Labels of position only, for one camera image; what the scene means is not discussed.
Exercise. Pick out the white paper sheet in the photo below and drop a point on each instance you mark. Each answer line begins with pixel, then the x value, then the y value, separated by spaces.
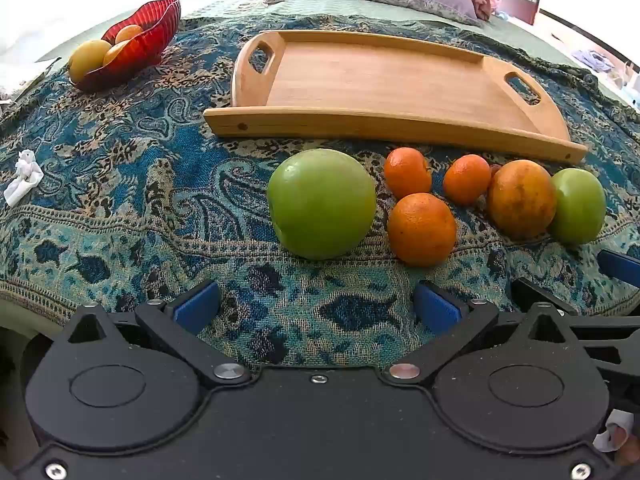
pixel 25 75

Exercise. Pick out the red-brown wooden furniture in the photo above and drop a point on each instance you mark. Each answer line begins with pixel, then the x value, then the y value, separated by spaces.
pixel 517 7

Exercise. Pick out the yellow lemon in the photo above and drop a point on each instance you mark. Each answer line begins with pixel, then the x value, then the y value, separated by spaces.
pixel 89 60

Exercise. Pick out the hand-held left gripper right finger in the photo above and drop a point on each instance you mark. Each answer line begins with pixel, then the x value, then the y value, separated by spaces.
pixel 436 307

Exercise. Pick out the large mottled orange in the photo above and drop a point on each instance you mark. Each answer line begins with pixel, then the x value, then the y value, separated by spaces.
pixel 521 199

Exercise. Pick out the small green apple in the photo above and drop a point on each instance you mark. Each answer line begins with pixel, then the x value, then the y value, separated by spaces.
pixel 580 205

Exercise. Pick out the orange fruit in bowl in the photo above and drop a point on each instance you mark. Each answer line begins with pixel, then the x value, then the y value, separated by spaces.
pixel 128 34
pixel 115 53

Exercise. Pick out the large green apple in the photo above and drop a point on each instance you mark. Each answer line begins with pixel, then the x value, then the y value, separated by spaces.
pixel 322 202

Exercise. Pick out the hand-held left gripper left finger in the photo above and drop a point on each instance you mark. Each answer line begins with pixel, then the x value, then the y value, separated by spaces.
pixel 197 307

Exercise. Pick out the medium orange tangerine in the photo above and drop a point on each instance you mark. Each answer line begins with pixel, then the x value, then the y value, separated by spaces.
pixel 421 229

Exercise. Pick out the clear plastic wrapper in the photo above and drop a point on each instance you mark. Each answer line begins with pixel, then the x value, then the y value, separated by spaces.
pixel 265 1

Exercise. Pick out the small tangerine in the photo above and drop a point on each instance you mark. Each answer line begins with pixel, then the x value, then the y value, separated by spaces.
pixel 406 172
pixel 466 179

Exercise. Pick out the blue paisley blanket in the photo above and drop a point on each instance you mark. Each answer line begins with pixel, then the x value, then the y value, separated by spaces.
pixel 150 210

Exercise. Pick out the red glass bowl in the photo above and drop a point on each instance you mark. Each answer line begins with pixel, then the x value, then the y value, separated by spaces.
pixel 145 45

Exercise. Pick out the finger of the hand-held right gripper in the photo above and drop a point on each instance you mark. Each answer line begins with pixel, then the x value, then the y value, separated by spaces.
pixel 620 265
pixel 542 296

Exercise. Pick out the person's right hand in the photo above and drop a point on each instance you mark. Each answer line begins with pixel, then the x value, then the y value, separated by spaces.
pixel 620 435

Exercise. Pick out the crumpled white tissue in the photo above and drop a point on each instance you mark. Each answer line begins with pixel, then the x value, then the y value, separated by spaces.
pixel 24 177

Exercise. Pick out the lilac cloth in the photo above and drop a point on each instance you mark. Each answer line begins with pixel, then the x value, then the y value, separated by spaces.
pixel 592 60

